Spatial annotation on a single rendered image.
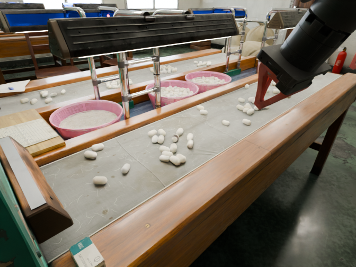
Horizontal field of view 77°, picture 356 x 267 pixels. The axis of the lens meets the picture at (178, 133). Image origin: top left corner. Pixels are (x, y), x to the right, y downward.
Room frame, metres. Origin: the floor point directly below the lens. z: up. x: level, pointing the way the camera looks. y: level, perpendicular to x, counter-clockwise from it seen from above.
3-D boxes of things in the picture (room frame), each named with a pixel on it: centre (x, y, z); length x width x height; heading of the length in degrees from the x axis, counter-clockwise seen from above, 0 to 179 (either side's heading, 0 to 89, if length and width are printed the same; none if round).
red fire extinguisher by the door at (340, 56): (4.30, -3.00, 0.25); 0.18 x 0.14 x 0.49; 128
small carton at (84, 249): (0.22, 0.15, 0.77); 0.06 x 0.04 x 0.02; 44
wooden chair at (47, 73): (2.51, 1.36, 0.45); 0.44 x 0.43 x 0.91; 123
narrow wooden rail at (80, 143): (1.09, -0.20, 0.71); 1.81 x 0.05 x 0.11; 134
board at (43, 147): (0.63, 0.51, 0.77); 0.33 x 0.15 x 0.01; 44
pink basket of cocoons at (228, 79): (1.28, -0.17, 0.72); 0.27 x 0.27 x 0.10
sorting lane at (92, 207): (0.96, -0.32, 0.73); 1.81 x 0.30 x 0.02; 134
